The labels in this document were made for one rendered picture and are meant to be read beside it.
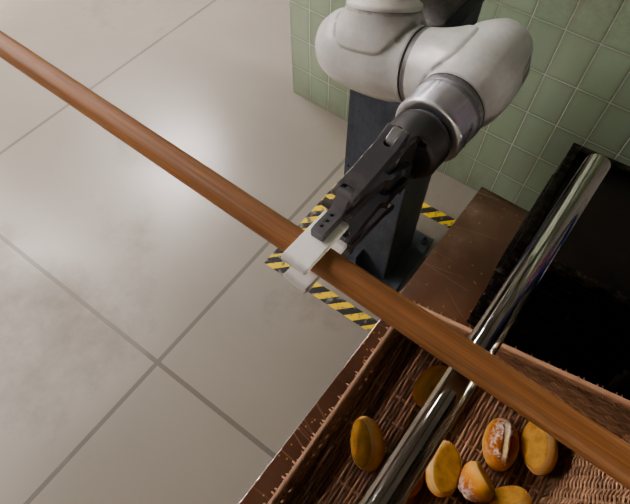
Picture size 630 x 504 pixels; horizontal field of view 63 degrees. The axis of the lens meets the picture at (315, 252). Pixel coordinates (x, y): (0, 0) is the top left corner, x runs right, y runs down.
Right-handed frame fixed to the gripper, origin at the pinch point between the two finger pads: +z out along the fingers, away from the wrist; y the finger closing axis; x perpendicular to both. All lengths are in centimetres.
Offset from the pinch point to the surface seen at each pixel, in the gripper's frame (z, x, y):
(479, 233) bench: -59, -5, 62
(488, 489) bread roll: -6, -33, 52
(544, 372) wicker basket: -26, -30, 42
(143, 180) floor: -40, 122, 120
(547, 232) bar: -18.5, -17.2, 2.3
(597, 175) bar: -29.5, -18.3, 2.3
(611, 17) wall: -121, -2, 38
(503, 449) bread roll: -15, -32, 55
